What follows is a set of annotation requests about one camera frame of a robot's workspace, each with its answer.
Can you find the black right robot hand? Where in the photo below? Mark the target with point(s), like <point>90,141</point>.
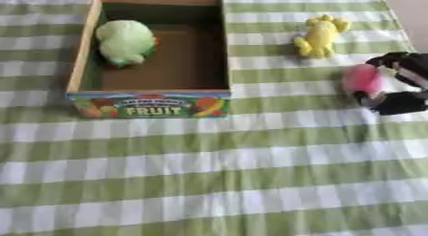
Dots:
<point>402,102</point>

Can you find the pink soft toy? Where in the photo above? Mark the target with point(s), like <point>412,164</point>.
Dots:
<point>361,80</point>

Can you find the open cardboard box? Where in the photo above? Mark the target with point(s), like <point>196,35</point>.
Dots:
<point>161,55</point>

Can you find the yellow soft toy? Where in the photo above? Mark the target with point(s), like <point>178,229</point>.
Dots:
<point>320,36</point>

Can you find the green soft toy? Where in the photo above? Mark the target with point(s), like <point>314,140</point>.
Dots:
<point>126,40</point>

